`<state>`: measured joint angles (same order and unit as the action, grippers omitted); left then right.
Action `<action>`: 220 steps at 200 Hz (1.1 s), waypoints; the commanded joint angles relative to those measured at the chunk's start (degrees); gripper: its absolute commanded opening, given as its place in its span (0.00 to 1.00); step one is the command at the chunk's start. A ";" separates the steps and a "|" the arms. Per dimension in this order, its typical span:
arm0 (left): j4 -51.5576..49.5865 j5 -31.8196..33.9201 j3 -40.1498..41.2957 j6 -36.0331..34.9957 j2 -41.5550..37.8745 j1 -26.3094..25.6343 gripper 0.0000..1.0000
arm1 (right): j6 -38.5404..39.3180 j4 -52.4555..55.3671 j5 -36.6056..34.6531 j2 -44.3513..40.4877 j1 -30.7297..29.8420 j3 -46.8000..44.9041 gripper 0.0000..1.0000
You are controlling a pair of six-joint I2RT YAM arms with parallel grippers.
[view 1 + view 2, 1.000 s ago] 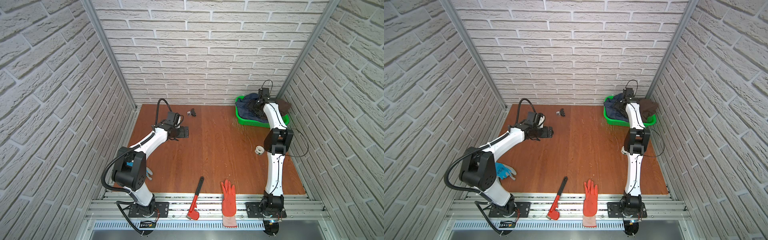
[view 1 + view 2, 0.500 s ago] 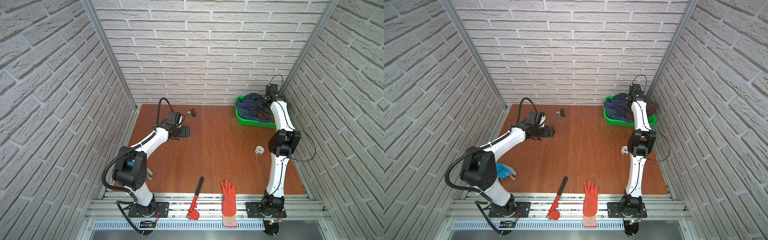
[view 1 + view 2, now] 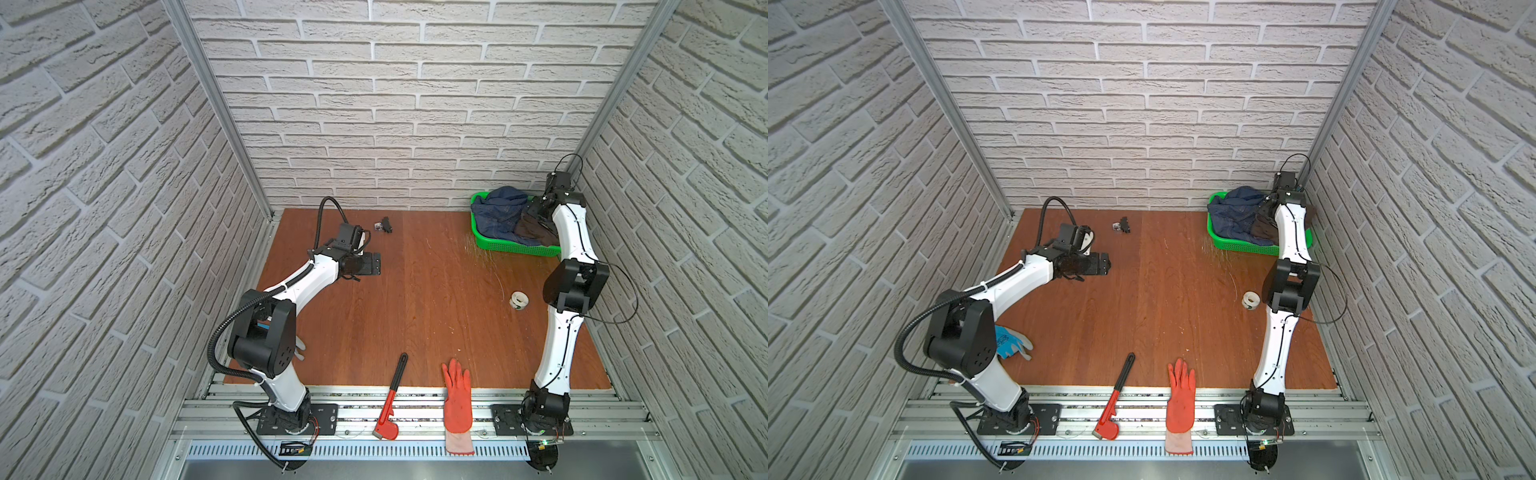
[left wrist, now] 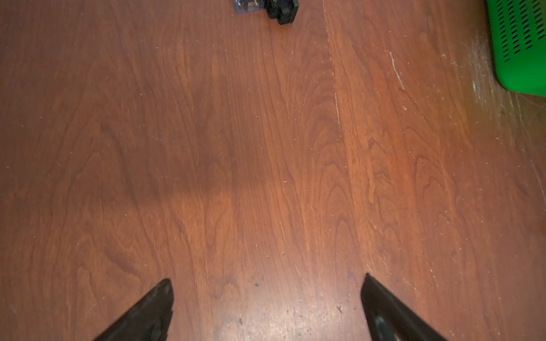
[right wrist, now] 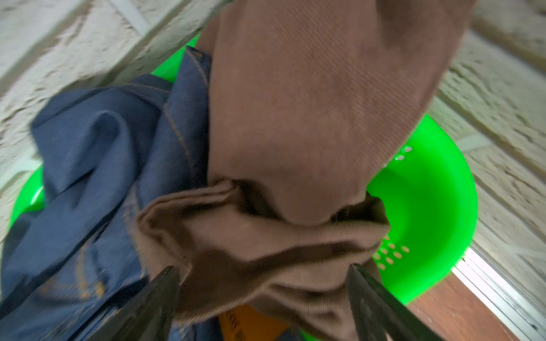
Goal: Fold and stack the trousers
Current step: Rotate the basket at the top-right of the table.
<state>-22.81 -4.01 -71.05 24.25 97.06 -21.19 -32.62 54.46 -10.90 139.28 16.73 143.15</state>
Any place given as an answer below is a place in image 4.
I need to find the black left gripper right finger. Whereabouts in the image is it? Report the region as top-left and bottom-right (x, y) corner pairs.
(361, 273), (445, 340)

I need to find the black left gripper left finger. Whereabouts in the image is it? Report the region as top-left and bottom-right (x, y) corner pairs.
(95, 278), (174, 341)

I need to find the green plastic basket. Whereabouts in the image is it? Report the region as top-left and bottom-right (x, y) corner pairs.
(486, 0), (545, 97)

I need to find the small black relay component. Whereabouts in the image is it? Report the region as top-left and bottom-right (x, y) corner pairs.
(232, 0), (299, 25)

